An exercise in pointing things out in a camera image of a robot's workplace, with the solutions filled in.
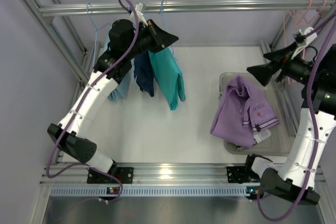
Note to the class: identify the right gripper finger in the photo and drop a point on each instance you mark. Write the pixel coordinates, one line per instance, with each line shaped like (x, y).
(264, 73)
(278, 55)

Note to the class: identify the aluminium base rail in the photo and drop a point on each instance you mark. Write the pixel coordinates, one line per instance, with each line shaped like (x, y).
(152, 174)

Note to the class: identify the newspaper print trousers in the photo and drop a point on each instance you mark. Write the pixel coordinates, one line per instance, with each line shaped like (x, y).
(240, 148)

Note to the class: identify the aluminium hanging rail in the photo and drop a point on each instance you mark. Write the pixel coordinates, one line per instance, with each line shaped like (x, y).
(181, 7)

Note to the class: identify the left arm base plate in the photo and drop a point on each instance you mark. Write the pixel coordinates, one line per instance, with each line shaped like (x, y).
(123, 174)

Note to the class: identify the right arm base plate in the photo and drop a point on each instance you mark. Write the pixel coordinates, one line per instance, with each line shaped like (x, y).
(240, 175)

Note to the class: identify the navy trousers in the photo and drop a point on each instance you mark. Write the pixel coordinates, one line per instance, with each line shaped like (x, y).
(144, 74)

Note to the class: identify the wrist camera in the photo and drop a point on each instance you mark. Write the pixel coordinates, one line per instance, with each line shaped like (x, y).
(303, 39)
(139, 11)

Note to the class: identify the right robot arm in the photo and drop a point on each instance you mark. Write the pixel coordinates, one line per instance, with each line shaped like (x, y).
(294, 180)

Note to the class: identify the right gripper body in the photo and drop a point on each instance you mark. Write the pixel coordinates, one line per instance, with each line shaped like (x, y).
(278, 64)

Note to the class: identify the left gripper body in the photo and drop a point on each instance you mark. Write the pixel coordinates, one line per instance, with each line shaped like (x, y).
(153, 38)

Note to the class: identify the grey slotted cable duct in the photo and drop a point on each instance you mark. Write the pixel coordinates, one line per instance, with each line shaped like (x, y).
(153, 191)

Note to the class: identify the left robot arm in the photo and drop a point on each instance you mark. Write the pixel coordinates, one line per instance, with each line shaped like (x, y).
(125, 43)

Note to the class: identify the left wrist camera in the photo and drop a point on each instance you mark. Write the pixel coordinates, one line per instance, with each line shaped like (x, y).
(139, 11)

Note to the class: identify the purple trousers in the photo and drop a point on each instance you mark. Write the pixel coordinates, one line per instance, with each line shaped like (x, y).
(243, 114)

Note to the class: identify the right aluminium frame post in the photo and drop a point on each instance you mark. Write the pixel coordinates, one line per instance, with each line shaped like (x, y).
(288, 93)

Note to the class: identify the clear plastic bin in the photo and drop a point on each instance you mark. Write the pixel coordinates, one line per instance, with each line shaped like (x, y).
(277, 141)

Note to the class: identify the light blue trousers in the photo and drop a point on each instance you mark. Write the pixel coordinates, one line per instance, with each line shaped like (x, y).
(122, 90)

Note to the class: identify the teal trousers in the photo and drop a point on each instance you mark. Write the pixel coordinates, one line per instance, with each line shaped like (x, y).
(168, 76)

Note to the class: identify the blue hanger with teal trousers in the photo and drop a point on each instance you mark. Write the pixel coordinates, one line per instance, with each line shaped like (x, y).
(162, 6)

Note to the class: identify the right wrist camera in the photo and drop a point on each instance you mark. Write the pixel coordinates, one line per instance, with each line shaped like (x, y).
(303, 39)

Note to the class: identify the pink wire hanger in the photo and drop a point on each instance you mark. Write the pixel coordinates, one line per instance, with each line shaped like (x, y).
(309, 15)

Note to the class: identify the aluminium frame post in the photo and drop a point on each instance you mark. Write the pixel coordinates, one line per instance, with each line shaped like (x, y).
(37, 81)
(288, 93)

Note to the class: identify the pink hanger with purple trousers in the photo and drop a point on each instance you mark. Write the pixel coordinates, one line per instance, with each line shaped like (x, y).
(288, 25)

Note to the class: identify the left aluminium frame post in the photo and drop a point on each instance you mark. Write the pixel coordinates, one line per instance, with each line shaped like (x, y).
(37, 81)

